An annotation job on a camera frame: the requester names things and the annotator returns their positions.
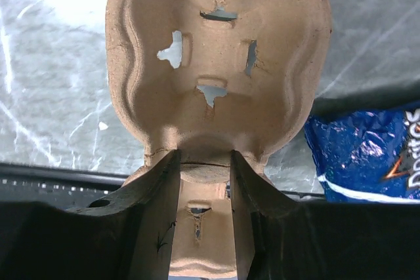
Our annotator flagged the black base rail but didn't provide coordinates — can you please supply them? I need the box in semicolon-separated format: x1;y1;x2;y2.
1;163;128;207

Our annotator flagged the brown cardboard cup carrier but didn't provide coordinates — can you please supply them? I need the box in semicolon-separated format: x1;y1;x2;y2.
105;0;332;278

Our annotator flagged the blue chips bag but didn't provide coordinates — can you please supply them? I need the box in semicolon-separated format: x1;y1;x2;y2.
304;103;419;205

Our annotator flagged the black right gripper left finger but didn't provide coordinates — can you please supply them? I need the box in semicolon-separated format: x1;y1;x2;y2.
1;150;181;279

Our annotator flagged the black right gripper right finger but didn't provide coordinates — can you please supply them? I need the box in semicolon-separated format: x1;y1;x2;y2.
230;151;419;279

